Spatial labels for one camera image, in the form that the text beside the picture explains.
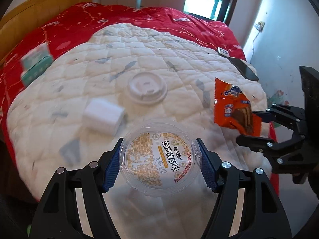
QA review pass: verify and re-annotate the orange snack wrapper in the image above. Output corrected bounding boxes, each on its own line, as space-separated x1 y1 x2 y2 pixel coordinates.
214 78 262 136

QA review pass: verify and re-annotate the white styrofoam block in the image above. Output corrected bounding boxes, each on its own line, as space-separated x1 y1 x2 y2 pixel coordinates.
83 98 125 136

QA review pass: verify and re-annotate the clear round dessert container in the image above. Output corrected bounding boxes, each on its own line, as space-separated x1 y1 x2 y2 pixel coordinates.
119 119 202 197

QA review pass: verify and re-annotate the white cup lid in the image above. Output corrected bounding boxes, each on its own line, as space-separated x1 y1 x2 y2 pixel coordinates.
126 72 168 105

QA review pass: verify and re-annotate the black smartphone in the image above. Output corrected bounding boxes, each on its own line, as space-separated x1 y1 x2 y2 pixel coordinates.
228 57 259 81

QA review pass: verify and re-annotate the white charger box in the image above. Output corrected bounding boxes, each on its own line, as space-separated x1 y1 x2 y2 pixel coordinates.
217 47 230 58

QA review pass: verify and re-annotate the white quilted blanket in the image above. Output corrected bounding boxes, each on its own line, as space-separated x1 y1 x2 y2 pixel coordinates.
6 23 273 239

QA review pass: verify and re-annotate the teal tissue pack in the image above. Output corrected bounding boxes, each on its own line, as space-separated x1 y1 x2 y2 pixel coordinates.
21 56 53 87

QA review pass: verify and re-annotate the white pink tissue pack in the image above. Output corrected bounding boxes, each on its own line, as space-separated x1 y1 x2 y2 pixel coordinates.
20 42 50 71

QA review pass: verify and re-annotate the red patterned bed cover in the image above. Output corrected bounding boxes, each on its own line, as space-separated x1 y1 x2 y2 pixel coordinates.
0 2 280 195

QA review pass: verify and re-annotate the wooden headboard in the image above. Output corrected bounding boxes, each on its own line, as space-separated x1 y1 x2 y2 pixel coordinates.
1 0 92 64

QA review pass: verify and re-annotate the wall power socket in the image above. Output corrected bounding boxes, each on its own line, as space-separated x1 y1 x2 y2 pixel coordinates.
254 21 265 32

